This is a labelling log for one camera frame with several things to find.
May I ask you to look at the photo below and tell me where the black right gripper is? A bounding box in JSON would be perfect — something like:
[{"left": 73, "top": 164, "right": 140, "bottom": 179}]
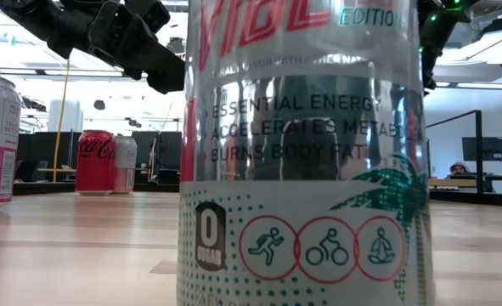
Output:
[{"left": 418, "top": 0, "right": 472, "bottom": 97}]

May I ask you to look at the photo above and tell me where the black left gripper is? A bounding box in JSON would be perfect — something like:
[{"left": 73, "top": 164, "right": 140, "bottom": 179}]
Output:
[{"left": 48, "top": 0, "right": 187, "bottom": 95}]

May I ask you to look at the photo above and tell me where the white salmon Spindrift can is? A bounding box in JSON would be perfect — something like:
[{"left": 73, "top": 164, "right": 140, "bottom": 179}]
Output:
[{"left": 113, "top": 135, "right": 138, "bottom": 196}]

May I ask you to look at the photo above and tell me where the red Coca-Cola can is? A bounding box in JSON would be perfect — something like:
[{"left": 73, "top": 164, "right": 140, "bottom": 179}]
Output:
[{"left": 75, "top": 129, "right": 117, "bottom": 196}]

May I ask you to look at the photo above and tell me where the white Celsius energy drink can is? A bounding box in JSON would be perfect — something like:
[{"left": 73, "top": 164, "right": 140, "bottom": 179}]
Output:
[{"left": 176, "top": 0, "right": 437, "bottom": 306}]

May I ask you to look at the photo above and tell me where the black computer monitor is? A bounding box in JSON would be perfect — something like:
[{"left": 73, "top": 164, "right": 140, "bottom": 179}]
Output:
[{"left": 461, "top": 136, "right": 502, "bottom": 162}]

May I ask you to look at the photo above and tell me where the person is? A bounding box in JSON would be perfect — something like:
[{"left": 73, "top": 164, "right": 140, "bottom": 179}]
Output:
[{"left": 445, "top": 161, "right": 472, "bottom": 179}]

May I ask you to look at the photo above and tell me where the black room partition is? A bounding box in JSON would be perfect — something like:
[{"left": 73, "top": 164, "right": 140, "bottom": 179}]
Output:
[
  {"left": 131, "top": 130, "right": 183, "bottom": 186},
  {"left": 15, "top": 131, "right": 83, "bottom": 184}
]

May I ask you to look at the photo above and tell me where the white column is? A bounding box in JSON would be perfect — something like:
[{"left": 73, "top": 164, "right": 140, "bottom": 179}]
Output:
[{"left": 48, "top": 99, "right": 84, "bottom": 133}]

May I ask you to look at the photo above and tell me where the yellow pole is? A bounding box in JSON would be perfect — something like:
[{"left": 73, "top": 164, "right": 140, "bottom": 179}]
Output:
[{"left": 53, "top": 54, "right": 71, "bottom": 184}]

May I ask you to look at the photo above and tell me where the thin black shelf side frame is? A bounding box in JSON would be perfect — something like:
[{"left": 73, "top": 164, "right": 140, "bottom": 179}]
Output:
[{"left": 425, "top": 109, "right": 484, "bottom": 196}]

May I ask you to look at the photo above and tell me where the black aluminium rail frame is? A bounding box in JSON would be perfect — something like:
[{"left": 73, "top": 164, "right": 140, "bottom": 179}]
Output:
[
  {"left": 12, "top": 181, "right": 180, "bottom": 196},
  {"left": 428, "top": 190, "right": 502, "bottom": 209}
]

